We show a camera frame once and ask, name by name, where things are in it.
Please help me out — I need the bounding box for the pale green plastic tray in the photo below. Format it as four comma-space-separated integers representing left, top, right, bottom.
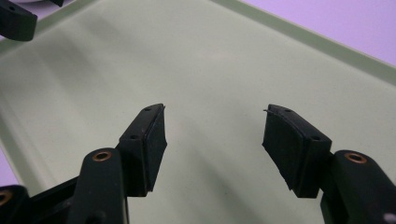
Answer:
0, 0, 396, 224

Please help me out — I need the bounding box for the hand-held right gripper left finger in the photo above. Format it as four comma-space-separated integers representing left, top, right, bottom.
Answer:
117, 103, 168, 198

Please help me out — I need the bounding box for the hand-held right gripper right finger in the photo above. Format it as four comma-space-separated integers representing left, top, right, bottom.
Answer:
262, 104, 333, 200

